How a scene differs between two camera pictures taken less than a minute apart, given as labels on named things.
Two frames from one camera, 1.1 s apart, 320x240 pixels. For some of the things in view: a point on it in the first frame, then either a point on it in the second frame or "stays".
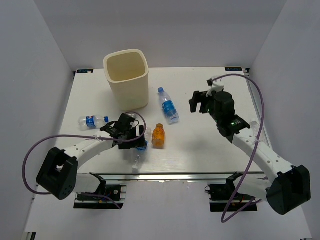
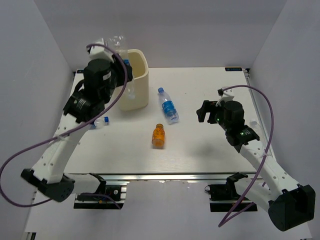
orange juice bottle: x=158 y=136 stays
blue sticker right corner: x=233 y=69 stays
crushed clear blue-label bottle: x=141 y=153 to x=118 y=43
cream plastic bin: x=128 y=70 stays
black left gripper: x=140 y=142 to x=115 y=66
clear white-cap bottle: x=255 y=127 stays
